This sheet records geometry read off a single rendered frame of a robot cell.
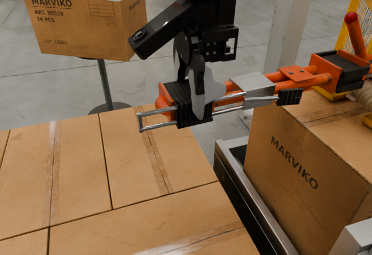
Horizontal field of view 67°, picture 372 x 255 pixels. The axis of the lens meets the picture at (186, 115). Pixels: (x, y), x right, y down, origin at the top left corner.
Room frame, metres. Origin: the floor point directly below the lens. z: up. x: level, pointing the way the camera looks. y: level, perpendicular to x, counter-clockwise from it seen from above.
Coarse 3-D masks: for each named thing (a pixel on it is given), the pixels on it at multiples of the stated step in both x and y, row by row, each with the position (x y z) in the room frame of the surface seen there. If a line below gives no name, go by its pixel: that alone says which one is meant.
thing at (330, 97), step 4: (316, 88) 0.68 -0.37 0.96; (320, 88) 0.67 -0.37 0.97; (320, 92) 0.67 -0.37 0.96; (324, 92) 0.65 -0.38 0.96; (328, 92) 0.64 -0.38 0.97; (344, 92) 0.64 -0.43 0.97; (324, 96) 0.65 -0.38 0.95; (328, 96) 0.64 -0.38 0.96; (332, 96) 0.63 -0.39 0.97; (336, 96) 0.63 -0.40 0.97; (340, 96) 0.63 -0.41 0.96; (344, 96) 0.64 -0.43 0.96; (332, 100) 0.63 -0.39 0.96; (336, 100) 0.63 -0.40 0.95
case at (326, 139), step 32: (320, 96) 0.66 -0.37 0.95; (256, 128) 0.69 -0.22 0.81; (288, 128) 0.57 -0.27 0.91; (320, 128) 0.51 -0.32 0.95; (352, 128) 0.51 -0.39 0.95; (256, 160) 0.66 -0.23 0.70; (288, 160) 0.54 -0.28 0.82; (320, 160) 0.46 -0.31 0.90; (352, 160) 0.41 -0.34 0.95; (288, 192) 0.51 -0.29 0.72; (320, 192) 0.43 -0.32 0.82; (352, 192) 0.37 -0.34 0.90; (288, 224) 0.48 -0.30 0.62; (320, 224) 0.40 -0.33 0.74
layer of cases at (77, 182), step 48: (0, 144) 0.91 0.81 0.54; (48, 144) 0.91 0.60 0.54; (96, 144) 0.91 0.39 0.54; (144, 144) 0.91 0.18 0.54; (192, 144) 0.91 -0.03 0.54; (0, 192) 0.65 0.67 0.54; (48, 192) 0.65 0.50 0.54; (96, 192) 0.65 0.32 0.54; (144, 192) 0.65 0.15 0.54; (192, 192) 0.65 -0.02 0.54; (0, 240) 0.47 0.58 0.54; (48, 240) 0.47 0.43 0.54; (96, 240) 0.47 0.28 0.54; (144, 240) 0.47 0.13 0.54; (192, 240) 0.47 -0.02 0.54; (240, 240) 0.47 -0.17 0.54
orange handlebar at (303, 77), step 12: (276, 72) 0.52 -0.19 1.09; (288, 72) 0.51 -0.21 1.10; (300, 72) 0.51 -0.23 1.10; (312, 72) 0.54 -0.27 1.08; (228, 84) 0.48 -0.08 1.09; (276, 84) 0.47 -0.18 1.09; (288, 84) 0.48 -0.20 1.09; (300, 84) 0.48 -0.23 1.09; (312, 84) 0.49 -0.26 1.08; (240, 96) 0.44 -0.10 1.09; (156, 108) 0.41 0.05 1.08
